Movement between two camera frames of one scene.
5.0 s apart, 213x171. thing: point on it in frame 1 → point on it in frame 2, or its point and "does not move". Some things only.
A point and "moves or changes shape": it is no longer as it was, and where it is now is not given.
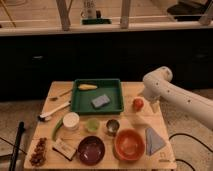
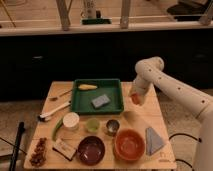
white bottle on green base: [91, 16] does not move
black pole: [21, 130] does not move
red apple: [138, 104] moves or changes shape
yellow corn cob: [86, 87] does not move
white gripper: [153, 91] → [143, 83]
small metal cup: [112, 127] does not move
